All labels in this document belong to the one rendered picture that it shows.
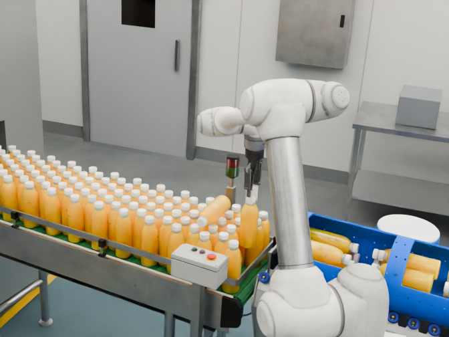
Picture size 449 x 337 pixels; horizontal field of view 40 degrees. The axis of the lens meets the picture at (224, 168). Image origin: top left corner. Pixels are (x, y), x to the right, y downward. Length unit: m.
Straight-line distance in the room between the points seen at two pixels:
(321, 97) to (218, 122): 0.56
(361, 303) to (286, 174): 0.42
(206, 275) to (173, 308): 0.37
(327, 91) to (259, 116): 0.22
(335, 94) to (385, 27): 3.77
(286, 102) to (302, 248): 0.42
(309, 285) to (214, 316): 0.93
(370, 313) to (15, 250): 1.86
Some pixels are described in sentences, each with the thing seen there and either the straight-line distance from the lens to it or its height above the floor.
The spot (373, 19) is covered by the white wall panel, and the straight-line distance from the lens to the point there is 5.58.
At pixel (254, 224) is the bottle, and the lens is 2.58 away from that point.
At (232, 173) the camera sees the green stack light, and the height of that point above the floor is 1.18.
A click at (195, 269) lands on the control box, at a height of 1.06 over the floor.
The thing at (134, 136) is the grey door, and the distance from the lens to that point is 6.45.
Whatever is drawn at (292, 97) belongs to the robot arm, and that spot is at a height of 1.85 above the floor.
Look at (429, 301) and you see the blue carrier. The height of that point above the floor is 1.10.
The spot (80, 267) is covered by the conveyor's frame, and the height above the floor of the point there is 0.81.
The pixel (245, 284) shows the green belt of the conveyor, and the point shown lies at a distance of 2.64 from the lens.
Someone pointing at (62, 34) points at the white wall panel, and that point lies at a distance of 6.63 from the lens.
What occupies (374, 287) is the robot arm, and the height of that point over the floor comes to 1.37.
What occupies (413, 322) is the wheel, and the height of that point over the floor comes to 0.97.
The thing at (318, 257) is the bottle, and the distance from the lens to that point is 2.46.
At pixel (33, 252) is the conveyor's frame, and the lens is 3.08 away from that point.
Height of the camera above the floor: 2.33
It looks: 22 degrees down
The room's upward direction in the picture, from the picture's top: 4 degrees clockwise
